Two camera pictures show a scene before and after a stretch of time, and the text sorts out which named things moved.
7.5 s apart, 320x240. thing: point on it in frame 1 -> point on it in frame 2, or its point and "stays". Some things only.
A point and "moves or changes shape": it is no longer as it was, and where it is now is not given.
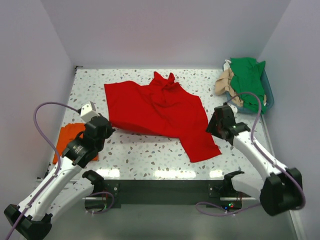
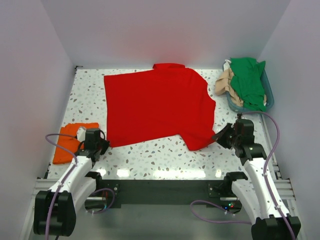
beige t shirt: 223,84 stays
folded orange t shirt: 68,133 stays
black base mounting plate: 208,192 stays
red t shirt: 164,108 moves or changes shape
